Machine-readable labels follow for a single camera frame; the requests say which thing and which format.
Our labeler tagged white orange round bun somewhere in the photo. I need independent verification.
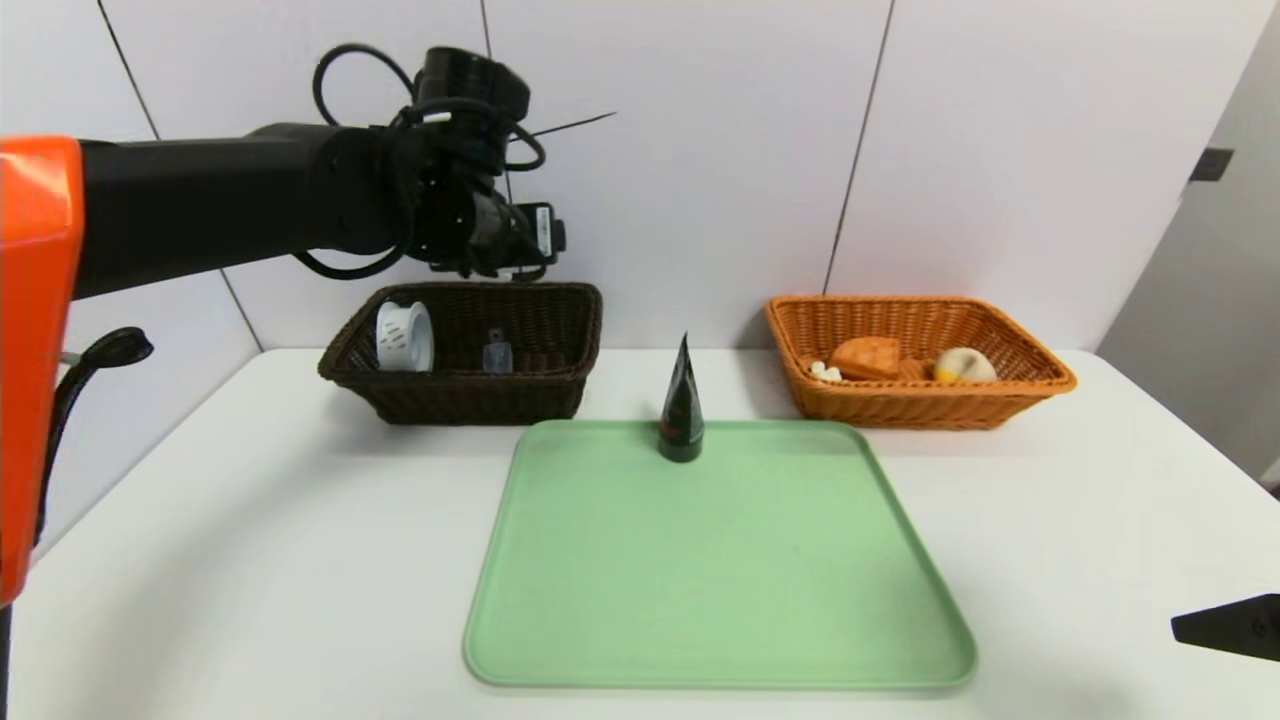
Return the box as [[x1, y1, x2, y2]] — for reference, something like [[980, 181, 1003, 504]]
[[933, 346, 999, 384]]

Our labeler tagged thin black cable tie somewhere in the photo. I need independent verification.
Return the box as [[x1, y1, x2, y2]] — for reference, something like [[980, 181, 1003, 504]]
[[530, 112, 617, 139]]

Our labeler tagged waffle slice with fruit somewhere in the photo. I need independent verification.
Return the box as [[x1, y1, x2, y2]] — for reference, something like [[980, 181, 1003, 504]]
[[808, 337, 904, 383]]

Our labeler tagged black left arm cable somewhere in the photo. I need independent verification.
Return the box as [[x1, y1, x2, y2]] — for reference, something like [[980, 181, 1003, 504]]
[[293, 240, 413, 282], [313, 43, 426, 131]]

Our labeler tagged orange wicker basket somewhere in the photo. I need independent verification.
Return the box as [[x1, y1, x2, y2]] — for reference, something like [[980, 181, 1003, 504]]
[[765, 294, 1078, 432]]

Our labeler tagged white tape roll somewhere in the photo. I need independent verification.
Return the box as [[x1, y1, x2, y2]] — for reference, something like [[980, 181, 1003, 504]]
[[376, 300, 436, 374]]

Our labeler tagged green plastic tray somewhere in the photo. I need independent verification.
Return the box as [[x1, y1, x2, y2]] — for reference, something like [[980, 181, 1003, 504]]
[[463, 419, 978, 691]]

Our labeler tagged black cosmetic tube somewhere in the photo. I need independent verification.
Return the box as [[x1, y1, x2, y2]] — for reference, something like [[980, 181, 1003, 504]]
[[658, 333, 706, 464]]

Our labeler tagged thick black left arm hose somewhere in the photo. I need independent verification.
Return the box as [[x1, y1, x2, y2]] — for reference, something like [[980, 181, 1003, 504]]
[[35, 328, 155, 546]]

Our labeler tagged dark brown wicker basket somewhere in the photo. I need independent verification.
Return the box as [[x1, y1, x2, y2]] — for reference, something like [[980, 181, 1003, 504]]
[[318, 281, 604, 426]]

